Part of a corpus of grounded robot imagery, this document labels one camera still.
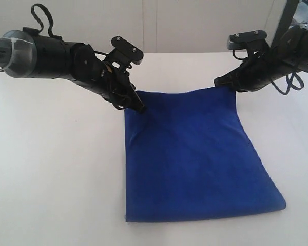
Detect dark window frame post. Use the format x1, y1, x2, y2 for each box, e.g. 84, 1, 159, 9
271, 0, 299, 46

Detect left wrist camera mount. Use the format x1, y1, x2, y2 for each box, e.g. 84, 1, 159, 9
104, 36, 144, 70

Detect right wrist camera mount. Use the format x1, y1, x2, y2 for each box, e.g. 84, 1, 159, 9
227, 30, 267, 50

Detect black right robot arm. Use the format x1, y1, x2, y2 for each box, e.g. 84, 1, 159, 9
214, 25, 308, 95

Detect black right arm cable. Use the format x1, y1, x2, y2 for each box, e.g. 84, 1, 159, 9
230, 48, 305, 97

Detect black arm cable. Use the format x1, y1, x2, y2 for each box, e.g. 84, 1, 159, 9
230, 48, 305, 97
30, 3, 54, 38

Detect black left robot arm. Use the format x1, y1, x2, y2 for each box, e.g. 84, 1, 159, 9
0, 27, 145, 113

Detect blue towel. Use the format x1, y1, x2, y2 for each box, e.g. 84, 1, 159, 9
125, 87, 286, 223

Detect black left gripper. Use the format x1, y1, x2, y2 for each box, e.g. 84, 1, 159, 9
74, 58, 147, 113

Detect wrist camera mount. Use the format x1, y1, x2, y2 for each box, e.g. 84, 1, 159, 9
227, 30, 267, 50
104, 36, 144, 70

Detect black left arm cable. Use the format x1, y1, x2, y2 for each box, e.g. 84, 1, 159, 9
30, 3, 54, 38

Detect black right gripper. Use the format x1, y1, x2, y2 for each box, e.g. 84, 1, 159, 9
214, 49, 280, 92

